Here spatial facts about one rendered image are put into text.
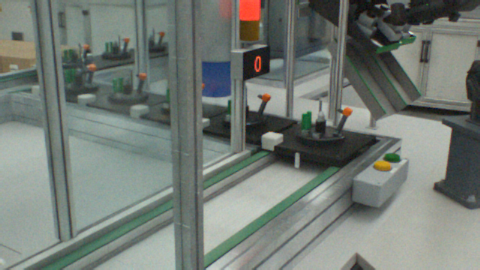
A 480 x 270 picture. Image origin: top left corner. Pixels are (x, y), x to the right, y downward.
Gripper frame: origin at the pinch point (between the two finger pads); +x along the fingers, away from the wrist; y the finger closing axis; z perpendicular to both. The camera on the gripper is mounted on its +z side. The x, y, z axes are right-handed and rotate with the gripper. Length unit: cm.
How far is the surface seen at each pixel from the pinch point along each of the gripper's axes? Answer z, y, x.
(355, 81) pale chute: -16.6, 7.7, 12.5
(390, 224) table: -52, 37, -15
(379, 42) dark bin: -6.0, -0.1, 7.3
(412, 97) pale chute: -24.6, -20.5, 11.9
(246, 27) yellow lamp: 0, 53, 7
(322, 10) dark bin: 6.2, 10.4, 19.3
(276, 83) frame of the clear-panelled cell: -12, -38, 94
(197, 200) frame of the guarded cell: -30, 103, -33
